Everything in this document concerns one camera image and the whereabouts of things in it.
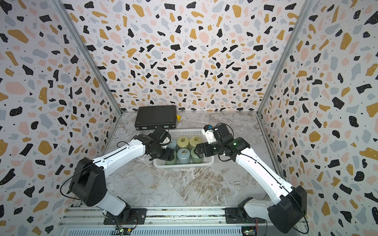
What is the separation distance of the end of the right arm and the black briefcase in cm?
49

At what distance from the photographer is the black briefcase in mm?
1118

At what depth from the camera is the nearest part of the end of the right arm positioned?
53cm
